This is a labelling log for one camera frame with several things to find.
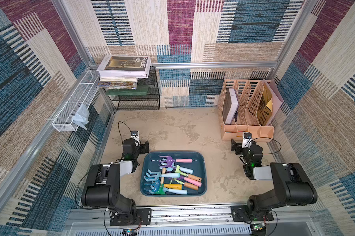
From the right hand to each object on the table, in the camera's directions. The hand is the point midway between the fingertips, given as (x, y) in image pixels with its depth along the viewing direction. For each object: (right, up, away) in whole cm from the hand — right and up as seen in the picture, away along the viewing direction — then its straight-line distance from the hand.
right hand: (241, 137), depth 92 cm
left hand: (-63, -3, +3) cm, 63 cm away
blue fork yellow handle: (-51, -26, -10) cm, 58 cm away
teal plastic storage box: (-56, -14, -1) cm, 58 cm away
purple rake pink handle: (-45, -14, -3) cm, 47 cm away
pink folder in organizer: (+17, +22, -8) cm, 29 cm away
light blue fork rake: (-49, -20, -8) cm, 54 cm away
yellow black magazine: (+17, +16, +5) cm, 24 cm away
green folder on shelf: (-65, +31, +9) cm, 73 cm away
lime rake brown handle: (-32, -25, -11) cm, 42 cm away
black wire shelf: (-64, +29, +23) cm, 74 cm away
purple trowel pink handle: (-33, -23, -9) cm, 41 cm away
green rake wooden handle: (-48, -28, -12) cm, 56 cm away
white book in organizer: (-3, +20, +5) cm, 20 cm away
